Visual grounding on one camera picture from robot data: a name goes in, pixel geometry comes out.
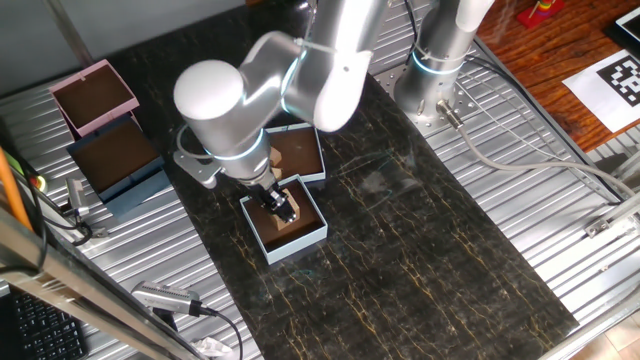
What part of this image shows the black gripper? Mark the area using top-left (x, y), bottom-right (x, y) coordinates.
top-left (244, 175), bottom-right (299, 225)

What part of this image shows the small wooden cube block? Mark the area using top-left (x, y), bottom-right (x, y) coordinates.
top-left (286, 188), bottom-right (302, 222)
top-left (268, 146), bottom-right (285, 182)
top-left (272, 213), bottom-right (297, 232)

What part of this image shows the light blue gift box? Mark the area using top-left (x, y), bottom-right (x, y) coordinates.
top-left (238, 173), bottom-right (330, 266)

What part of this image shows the light blue gift box lid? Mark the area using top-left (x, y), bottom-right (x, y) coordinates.
top-left (263, 121), bottom-right (328, 185)

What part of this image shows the dark blue gift box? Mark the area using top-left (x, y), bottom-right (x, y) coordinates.
top-left (66, 116), bottom-right (166, 205)

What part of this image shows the pink gift box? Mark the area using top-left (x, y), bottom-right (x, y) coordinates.
top-left (48, 58), bottom-right (141, 138)

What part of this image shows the black marble pattern mat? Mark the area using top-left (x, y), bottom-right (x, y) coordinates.
top-left (107, 0), bottom-right (581, 360)

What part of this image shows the white crumpled paper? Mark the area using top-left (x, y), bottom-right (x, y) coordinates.
top-left (192, 336), bottom-right (235, 359)

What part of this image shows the black computer keyboard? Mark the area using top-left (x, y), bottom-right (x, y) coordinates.
top-left (0, 288), bottom-right (90, 360)

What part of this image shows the orange pole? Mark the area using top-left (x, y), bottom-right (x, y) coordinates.
top-left (0, 147), bottom-right (34, 234)

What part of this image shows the gray metal pole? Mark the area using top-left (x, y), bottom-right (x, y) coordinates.
top-left (43, 0), bottom-right (95, 70)

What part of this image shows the brown wooden desk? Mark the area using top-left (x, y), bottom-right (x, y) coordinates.
top-left (474, 0), bottom-right (640, 154)

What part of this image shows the white paper with marker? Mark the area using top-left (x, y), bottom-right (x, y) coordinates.
top-left (562, 48), bottom-right (640, 134)

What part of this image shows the dark tablet device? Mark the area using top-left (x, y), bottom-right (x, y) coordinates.
top-left (602, 5), bottom-right (640, 49)

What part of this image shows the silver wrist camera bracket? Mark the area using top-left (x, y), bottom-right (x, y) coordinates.
top-left (172, 148), bottom-right (222, 190)

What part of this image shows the thin gray wrist cable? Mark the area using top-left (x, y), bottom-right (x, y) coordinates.
top-left (174, 123), bottom-right (214, 161)

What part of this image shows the black camera cable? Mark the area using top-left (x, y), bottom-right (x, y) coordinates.
top-left (201, 306), bottom-right (245, 360)

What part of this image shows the silver ribbed camera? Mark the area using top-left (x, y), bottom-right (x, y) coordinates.
top-left (130, 279), bottom-right (205, 318)

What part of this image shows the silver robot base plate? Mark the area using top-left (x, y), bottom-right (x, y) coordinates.
top-left (377, 59), bottom-right (484, 139)

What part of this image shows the small silver camera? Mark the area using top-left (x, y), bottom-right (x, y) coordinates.
top-left (63, 177), bottom-right (92, 219)

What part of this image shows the aluminium frame beam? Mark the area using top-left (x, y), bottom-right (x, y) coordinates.
top-left (0, 207), bottom-right (211, 360)

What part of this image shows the thick gray robot cable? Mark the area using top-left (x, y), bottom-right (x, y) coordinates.
top-left (435, 98), bottom-right (640, 199)

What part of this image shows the red stacking ring toy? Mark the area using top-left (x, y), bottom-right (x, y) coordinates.
top-left (516, 0), bottom-right (567, 30)

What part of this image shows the aluminium profile rail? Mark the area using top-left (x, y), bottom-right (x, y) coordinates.
top-left (583, 191), bottom-right (640, 240)

